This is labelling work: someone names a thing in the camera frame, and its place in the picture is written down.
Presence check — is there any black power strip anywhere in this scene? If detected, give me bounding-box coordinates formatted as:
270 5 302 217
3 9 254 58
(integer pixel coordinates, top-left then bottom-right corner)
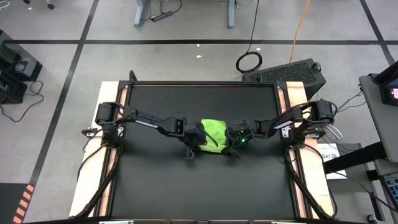
150 11 174 22

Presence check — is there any black equipment case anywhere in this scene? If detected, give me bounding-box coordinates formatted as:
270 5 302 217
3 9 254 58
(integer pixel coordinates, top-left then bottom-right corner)
0 72 28 105

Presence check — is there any black perforated computer tower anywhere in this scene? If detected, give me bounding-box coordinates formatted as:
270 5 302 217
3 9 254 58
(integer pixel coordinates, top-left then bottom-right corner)
241 58 327 101

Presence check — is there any keyboard with coloured keys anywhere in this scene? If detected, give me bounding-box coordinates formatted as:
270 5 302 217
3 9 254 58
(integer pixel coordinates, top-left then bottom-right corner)
381 172 398 215

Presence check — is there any black grey equipment box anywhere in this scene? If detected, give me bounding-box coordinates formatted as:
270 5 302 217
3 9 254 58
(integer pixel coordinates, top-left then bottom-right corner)
0 29 44 82

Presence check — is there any white cable loop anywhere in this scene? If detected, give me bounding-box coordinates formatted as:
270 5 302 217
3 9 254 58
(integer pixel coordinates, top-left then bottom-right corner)
328 123 345 141

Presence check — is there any grey desk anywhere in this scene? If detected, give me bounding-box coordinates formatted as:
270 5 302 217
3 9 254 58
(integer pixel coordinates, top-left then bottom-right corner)
359 74 398 162

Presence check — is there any black device with screen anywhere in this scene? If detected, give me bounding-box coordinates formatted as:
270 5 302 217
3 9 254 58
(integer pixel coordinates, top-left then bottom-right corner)
369 60 398 107

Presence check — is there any lime green towel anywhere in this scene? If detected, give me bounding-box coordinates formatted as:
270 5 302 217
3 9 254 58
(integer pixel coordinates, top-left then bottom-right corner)
198 118 230 154

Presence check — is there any black cable bundle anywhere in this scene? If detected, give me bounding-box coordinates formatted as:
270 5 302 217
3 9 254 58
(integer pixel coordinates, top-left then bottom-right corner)
334 90 368 114

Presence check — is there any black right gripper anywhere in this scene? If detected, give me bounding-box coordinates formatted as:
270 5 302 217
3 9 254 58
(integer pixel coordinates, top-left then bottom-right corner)
226 122 254 160

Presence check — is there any black desk base beam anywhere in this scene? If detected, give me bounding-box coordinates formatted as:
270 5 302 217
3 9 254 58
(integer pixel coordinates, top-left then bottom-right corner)
323 141 388 175

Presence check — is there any black silver side clamp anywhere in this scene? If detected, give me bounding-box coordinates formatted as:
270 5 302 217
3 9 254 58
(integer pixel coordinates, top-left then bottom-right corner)
81 126 100 138

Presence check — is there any yellow hanging cable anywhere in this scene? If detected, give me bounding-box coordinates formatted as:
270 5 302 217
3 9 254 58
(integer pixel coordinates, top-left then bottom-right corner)
289 0 312 63

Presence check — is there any black orange hazard floor mat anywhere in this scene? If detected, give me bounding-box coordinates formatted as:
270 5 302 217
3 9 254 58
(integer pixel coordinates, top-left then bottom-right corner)
0 182 35 224

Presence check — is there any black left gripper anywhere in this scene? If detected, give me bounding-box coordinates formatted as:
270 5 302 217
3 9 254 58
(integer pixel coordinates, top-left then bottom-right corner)
183 121 209 159

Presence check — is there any white printed paper sheet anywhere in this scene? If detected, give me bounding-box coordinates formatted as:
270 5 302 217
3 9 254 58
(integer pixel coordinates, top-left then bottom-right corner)
317 142 348 180

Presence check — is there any black aluminium table frame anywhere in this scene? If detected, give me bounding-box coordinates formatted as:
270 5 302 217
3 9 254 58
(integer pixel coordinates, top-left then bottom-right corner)
74 70 340 224

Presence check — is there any black coiled hanging cable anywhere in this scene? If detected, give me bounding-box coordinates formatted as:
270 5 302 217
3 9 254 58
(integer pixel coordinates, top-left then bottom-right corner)
235 0 264 75

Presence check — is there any grey desk leg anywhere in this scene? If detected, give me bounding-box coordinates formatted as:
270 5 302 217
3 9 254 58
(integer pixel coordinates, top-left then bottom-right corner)
226 0 239 29
133 0 150 28

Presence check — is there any black floor cable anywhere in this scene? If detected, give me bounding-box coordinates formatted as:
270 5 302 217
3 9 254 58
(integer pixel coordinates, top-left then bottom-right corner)
0 80 45 124

